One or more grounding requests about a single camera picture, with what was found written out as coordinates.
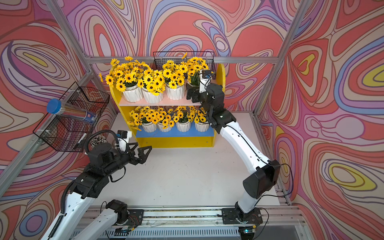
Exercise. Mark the black wire basket left wall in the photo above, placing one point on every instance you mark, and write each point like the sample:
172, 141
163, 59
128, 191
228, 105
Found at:
64, 134

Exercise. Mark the metal base rail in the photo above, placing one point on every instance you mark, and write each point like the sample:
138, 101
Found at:
193, 223

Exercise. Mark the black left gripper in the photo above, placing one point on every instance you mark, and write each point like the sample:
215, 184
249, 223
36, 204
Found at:
141, 159

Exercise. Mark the clear tube with blue cap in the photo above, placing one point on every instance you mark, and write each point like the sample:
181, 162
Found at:
57, 107

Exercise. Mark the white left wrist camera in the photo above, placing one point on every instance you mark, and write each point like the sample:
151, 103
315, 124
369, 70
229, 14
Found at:
124, 137

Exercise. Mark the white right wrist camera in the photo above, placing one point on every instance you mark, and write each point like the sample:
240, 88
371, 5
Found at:
205, 79

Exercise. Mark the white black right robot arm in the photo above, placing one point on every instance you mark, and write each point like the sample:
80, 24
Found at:
264, 172

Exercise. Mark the sunflower pot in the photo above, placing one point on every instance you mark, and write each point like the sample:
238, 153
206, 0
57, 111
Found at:
197, 69
174, 74
126, 77
199, 117
143, 118
152, 83
181, 118
165, 120

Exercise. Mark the yellow pink blue wooden shelf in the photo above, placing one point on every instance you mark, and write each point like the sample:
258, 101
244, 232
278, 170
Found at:
143, 97

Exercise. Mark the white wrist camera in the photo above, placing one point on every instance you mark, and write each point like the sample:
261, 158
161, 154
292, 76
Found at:
124, 137
205, 79

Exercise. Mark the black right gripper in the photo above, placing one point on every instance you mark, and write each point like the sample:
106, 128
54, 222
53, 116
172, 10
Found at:
195, 100

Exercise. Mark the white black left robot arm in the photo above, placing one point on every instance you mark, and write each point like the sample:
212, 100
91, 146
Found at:
81, 193

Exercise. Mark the clear cup of pencils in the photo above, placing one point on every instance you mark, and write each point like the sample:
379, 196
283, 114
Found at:
99, 139

